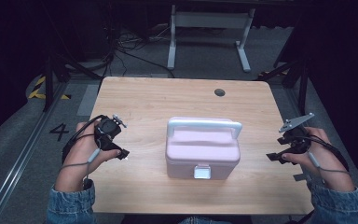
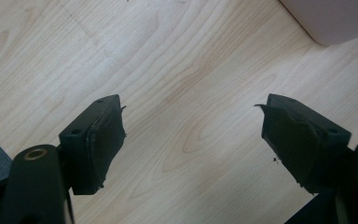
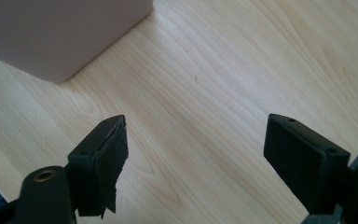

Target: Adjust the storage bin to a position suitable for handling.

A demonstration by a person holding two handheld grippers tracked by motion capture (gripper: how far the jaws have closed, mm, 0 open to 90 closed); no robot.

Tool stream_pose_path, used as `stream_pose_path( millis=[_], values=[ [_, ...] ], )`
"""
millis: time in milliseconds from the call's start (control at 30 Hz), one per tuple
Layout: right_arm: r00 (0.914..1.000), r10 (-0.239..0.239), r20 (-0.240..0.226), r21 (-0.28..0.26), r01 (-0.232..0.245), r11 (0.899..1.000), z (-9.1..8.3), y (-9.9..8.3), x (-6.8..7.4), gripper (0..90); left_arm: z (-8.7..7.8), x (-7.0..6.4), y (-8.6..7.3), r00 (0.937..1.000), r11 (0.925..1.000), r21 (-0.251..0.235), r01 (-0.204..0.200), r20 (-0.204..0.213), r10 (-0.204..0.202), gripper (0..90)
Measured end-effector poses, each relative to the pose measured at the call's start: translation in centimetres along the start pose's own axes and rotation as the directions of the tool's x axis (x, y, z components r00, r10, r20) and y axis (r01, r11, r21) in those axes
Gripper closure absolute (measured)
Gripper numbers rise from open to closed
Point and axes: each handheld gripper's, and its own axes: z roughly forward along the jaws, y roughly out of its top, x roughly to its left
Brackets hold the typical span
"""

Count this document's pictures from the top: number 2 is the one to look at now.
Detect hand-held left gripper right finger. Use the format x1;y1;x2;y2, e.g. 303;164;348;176
255;92;352;195

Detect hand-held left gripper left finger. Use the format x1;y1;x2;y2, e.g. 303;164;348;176
58;93;128;196

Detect pale pink container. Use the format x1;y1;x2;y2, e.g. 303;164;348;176
279;0;358;47

